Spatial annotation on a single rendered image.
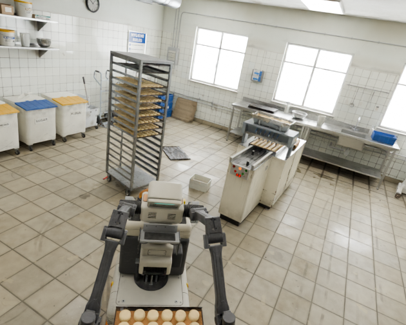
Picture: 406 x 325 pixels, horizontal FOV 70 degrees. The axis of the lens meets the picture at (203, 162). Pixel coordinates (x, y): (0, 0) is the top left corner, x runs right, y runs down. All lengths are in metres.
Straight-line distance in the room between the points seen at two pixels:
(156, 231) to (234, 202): 1.93
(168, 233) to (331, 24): 5.91
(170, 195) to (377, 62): 5.82
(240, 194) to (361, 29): 4.53
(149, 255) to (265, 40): 5.98
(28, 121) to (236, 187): 3.40
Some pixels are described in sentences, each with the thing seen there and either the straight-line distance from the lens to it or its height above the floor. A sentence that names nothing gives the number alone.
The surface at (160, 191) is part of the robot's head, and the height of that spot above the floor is 1.28.
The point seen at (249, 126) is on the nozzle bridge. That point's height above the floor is 1.12.
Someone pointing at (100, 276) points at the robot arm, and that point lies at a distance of 1.46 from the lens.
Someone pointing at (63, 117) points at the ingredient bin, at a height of 0.49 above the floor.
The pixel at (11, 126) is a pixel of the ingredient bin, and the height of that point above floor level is 0.49.
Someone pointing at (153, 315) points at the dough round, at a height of 1.01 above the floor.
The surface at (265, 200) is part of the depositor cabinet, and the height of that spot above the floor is 0.15.
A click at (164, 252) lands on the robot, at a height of 0.78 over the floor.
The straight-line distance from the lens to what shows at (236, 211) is 3.80.
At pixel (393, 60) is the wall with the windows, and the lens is 7.02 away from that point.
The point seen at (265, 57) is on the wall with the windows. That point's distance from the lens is 7.28.
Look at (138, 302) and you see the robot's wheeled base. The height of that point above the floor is 0.28.
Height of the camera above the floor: 2.19
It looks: 23 degrees down
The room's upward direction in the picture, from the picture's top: 10 degrees clockwise
